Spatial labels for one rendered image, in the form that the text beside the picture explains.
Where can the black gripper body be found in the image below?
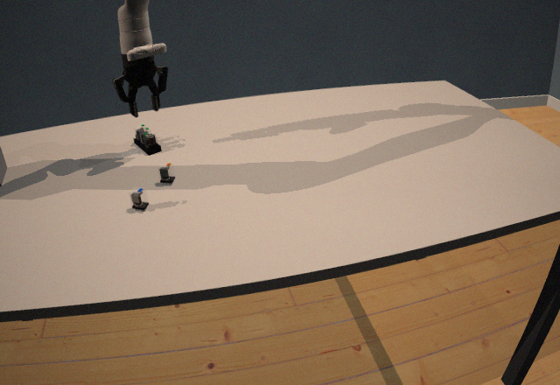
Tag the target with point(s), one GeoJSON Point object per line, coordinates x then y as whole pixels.
{"type": "Point", "coordinates": [138, 66]}

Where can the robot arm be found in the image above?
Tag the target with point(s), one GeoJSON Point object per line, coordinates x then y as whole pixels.
{"type": "Point", "coordinates": [135, 31]}

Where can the black rack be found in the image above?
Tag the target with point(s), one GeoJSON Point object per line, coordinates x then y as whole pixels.
{"type": "Point", "coordinates": [153, 148]}

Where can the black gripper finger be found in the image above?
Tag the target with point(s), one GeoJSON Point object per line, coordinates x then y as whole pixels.
{"type": "Point", "coordinates": [162, 72]}
{"type": "Point", "coordinates": [118, 83]}

